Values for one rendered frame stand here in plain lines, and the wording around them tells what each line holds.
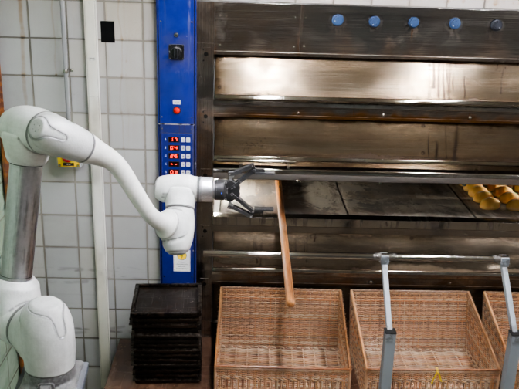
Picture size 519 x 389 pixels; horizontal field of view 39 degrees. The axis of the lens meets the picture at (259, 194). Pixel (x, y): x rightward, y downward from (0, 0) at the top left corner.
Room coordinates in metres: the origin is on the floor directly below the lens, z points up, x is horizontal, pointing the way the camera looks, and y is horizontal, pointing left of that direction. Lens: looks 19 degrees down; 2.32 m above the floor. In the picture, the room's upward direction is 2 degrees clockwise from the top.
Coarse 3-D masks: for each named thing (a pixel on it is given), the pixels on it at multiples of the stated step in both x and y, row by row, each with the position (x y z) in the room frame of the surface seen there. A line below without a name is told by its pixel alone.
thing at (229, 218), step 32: (224, 224) 3.02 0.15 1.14; (256, 224) 3.02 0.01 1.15; (288, 224) 3.02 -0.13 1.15; (320, 224) 3.03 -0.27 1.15; (352, 224) 3.03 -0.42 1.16; (384, 224) 3.04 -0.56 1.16; (416, 224) 3.04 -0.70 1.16; (448, 224) 3.04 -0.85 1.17; (480, 224) 3.05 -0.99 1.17; (512, 224) 3.05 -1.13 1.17
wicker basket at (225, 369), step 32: (224, 288) 2.98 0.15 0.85; (256, 288) 2.99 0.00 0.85; (256, 320) 2.95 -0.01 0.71; (288, 320) 2.95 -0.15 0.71; (320, 320) 2.95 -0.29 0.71; (224, 352) 2.86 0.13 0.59; (256, 352) 2.87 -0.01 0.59; (288, 352) 2.88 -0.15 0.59; (320, 352) 2.89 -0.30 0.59; (224, 384) 2.61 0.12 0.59; (256, 384) 2.61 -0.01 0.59; (288, 384) 2.53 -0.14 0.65; (320, 384) 2.53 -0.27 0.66
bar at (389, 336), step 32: (224, 256) 2.64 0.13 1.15; (256, 256) 2.64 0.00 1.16; (320, 256) 2.65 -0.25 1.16; (352, 256) 2.66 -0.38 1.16; (384, 256) 2.65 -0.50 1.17; (416, 256) 2.67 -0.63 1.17; (448, 256) 2.67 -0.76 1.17; (480, 256) 2.68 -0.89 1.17; (384, 288) 2.58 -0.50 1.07; (512, 320) 2.51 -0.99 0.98; (384, 352) 2.43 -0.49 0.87; (512, 352) 2.45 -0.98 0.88; (384, 384) 2.43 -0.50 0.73; (512, 384) 2.45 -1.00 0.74
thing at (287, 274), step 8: (280, 184) 3.41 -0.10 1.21; (280, 192) 3.28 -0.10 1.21; (280, 200) 3.17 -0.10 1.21; (280, 208) 3.06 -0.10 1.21; (280, 216) 2.97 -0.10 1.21; (280, 224) 2.88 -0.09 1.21; (280, 232) 2.79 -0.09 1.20; (280, 240) 2.72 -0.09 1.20; (288, 248) 2.63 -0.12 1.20; (288, 256) 2.54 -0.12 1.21; (288, 264) 2.47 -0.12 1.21; (288, 272) 2.39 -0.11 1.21; (288, 280) 2.33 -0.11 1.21; (288, 288) 2.27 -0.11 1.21; (288, 296) 2.21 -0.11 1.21; (288, 304) 2.18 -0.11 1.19
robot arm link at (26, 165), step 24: (0, 120) 2.19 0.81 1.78; (24, 120) 2.12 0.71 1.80; (24, 144) 2.11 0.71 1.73; (24, 168) 2.13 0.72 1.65; (24, 192) 2.12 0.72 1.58; (24, 216) 2.11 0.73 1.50; (24, 240) 2.11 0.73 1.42; (24, 264) 2.10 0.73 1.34; (0, 288) 2.06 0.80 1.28; (24, 288) 2.08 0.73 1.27; (0, 312) 2.03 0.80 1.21; (0, 336) 2.02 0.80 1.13
